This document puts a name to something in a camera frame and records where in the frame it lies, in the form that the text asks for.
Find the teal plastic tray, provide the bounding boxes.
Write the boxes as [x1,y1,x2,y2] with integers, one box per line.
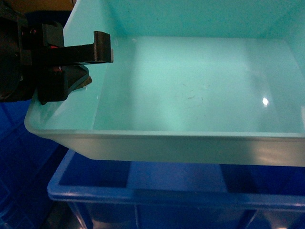
[25,0,305,167]

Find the blue stacked crates at left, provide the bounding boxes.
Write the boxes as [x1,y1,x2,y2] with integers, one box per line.
[0,101,68,229]

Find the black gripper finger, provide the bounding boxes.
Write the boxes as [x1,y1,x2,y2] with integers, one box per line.
[31,31,113,66]

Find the large blue plastic bin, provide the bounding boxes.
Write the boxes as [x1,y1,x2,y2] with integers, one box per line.
[48,151,305,229]

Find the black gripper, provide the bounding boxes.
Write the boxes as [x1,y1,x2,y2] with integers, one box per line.
[0,4,92,105]

